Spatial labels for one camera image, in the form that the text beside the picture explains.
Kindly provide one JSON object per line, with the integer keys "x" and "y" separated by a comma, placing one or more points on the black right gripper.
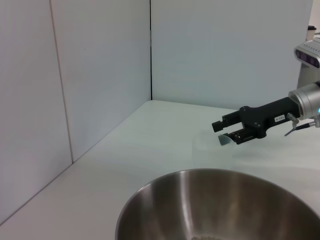
{"x": 265, "y": 116}

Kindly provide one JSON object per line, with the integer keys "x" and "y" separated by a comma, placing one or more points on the stainless steel bowl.
{"x": 225, "y": 205}

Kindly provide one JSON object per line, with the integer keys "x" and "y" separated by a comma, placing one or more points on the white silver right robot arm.
{"x": 308, "y": 102}

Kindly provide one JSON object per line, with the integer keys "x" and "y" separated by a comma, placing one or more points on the white cup with dark lid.
{"x": 311, "y": 33}

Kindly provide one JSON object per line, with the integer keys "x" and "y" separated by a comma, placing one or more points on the silver metal connector stub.
{"x": 291, "y": 117}

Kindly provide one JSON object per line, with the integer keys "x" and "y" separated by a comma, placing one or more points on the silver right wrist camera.
{"x": 308, "y": 53}

